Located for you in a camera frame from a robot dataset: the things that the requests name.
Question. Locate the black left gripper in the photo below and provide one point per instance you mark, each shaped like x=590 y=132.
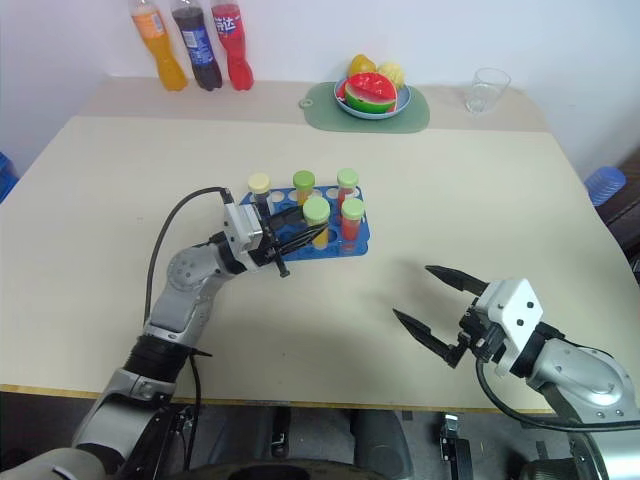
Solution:
x=274 y=255

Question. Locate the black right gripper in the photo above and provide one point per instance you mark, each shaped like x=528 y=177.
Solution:
x=480 y=335

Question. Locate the green-capped yellow test tube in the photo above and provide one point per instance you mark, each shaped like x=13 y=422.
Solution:
x=316 y=211

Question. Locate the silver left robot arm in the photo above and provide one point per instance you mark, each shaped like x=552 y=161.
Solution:
x=185 y=300

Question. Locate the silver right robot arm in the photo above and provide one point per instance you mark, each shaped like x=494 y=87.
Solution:
x=585 y=375

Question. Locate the green-capped orange test tube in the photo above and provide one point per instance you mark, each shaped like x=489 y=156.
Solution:
x=304 y=181

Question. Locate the yellow-capped dark test tube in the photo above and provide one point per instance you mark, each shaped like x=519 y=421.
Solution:
x=259 y=182

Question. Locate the green-capped red test tube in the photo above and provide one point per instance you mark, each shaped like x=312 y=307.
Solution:
x=347 y=179
x=352 y=215

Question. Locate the blue test tube rack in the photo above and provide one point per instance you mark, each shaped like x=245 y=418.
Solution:
x=360 y=235

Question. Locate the green placemat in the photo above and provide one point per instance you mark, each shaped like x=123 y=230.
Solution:
x=320 y=112

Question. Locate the dark rounded shape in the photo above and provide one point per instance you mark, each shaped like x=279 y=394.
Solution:
x=377 y=445

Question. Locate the toy watermelon slice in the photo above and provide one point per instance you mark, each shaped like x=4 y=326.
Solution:
x=372 y=95

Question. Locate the blue bowl with toy fruit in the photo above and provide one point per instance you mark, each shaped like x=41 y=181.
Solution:
x=404 y=102

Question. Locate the orange toy pear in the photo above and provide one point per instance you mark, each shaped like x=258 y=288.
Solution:
x=361 y=65

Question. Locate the yellow toy fruit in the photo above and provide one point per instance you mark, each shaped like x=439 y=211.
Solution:
x=392 y=74

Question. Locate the red soda bottle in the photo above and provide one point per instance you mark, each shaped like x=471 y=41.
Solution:
x=235 y=50

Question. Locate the dark brown furniture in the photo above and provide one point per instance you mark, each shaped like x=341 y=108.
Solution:
x=625 y=220

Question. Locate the blue plastic stool stack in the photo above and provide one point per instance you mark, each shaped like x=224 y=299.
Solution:
x=605 y=185

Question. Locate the dark cola bottle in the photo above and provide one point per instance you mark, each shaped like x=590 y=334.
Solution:
x=199 y=50

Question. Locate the orange soda bottle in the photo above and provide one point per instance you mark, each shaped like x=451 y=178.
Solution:
x=162 y=55

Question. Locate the clear glass cup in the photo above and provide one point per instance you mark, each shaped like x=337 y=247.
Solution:
x=487 y=90

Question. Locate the blue plastic crate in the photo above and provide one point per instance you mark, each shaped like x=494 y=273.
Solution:
x=7 y=175

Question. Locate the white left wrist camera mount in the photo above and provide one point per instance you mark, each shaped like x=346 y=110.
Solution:
x=242 y=225

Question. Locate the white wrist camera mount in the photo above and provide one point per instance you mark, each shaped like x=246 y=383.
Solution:
x=515 y=305
x=242 y=225

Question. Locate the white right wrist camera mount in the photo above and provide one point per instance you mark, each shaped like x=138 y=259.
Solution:
x=515 y=305

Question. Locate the black metal bracket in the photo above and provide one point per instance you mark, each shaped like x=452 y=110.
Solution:
x=455 y=445

